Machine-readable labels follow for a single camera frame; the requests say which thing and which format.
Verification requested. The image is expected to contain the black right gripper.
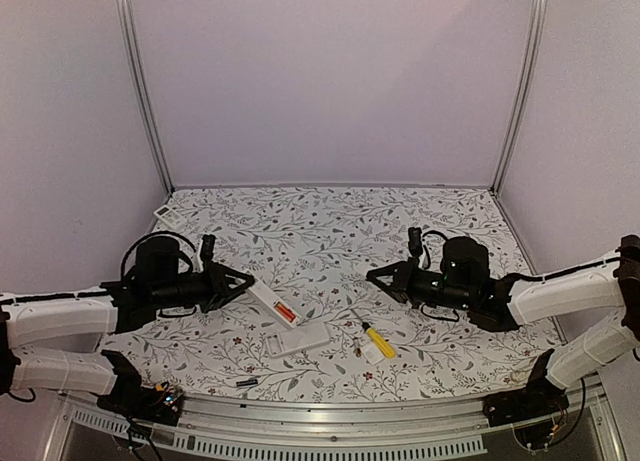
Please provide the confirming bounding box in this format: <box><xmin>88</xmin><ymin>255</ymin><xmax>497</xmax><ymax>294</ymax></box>
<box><xmin>367</xmin><ymin>256</ymin><xmax>474</xmax><ymax>312</ymax></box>

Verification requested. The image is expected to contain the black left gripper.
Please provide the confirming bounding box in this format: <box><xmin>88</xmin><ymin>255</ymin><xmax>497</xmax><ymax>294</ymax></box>
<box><xmin>152</xmin><ymin>260</ymin><xmax>254</xmax><ymax>313</ymax></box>

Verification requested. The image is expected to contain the long white remote with buttons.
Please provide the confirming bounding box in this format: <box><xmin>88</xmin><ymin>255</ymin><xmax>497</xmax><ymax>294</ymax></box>
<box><xmin>247</xmin><ymin>279</ymin><xmax>301</xmax><ymax>330</ymax></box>

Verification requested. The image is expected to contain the yellow handled screwdriver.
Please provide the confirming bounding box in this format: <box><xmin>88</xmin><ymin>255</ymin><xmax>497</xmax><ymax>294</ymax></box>
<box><xmin>351</xmin><ymin>309</ymin><xmax>396</xmax><ymax>359</ymax></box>

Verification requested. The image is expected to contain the white remote control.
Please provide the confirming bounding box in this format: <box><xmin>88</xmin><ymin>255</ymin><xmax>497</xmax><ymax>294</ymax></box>
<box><xmin>266</xmin><ymin>323</ymin><xmax>330</xmax><ymax>358</ymax></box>

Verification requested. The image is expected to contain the white battery cover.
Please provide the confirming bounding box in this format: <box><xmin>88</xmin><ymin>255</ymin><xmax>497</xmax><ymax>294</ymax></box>
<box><xmin>360</xmin><ymin>343</ymin><xmax>385</xmax><ymax>365</ymax></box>

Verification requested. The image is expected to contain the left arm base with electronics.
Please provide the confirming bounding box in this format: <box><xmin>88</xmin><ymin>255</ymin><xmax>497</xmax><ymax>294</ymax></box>
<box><xmin>96</xmin><ymin>350</ymin><xmax>184</xmax><ymax>426</ymax></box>

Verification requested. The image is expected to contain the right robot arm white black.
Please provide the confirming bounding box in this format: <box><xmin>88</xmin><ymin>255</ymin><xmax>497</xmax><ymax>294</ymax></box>
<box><xmin>366</xmin><ymin>228</ymin><xmax>639</xmax><ymax>417</ymax></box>

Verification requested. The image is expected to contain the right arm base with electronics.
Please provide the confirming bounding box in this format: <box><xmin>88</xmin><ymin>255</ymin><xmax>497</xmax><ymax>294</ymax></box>
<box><xmin>482</xmin><ymin>349</ymin><xmax>569</xmax><ymax>450</ymax></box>

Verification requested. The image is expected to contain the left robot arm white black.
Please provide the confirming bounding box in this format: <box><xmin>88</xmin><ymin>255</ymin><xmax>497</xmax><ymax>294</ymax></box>
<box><xmin>1</xmin><ymin>231</ymin><xmax>255</xmax><ymax>415</ymax></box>

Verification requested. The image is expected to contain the small white remote far left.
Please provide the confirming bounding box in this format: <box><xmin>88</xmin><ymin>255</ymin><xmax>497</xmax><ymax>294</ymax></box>
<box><xmin>153</xmin><ymin>205</ymin><xmax>186</xmax><ymax>229</ymax></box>

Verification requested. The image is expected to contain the floral patterned table mat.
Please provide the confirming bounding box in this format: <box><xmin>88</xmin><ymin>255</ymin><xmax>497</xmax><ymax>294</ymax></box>
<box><xmin>101</xmin><ymin>187</ymin><xmax>560</xmax><ymax>403</ymax></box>

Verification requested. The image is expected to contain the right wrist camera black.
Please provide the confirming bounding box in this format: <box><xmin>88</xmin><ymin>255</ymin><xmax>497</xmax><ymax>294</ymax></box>
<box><xmin>408</xmin><ymin>227</ymin><xmax>431</xmax><ymax>270</ymax></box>

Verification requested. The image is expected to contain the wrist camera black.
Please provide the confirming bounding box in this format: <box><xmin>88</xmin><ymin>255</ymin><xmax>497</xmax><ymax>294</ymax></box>
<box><xmin>408</xmin><ymin>227</ymin><xmax>431</xmax><ymax>270</ymax></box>
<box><xmin>194</xmin><ymin>234</ymin><xmax>216</xmax><ymax>272</ymax></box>

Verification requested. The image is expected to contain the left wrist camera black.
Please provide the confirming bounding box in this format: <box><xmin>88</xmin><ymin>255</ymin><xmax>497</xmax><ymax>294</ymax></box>
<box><xmin>194</xmin><ymin>234</ymin><xmax>216</xmax><ymax>272</ymax></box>

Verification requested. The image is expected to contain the right aluminium frame post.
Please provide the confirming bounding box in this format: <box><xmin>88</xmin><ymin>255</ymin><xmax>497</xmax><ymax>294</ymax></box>
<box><xmin>491</xmin><ymin>0</ymin><xmax>548</xmax><ymax>197</ymax></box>

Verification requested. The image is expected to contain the aluminium frame post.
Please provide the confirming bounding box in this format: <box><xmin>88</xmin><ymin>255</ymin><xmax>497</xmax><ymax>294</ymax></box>
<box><xmin>116</xmin><ymin>0</ymin><xmax>175</xmax><ymax>196</ymax></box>
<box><xmin>491</xmin><ymin>0</ymin><xmax>548</xmax><ymax>197</ymax></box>

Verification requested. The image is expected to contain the left aluminium frame post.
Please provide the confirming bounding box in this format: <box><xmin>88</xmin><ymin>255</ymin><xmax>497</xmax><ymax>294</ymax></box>
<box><xmin>116</xmin><ymin>0</ymin><xmax>175</xmax><ymax>196</ymax></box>

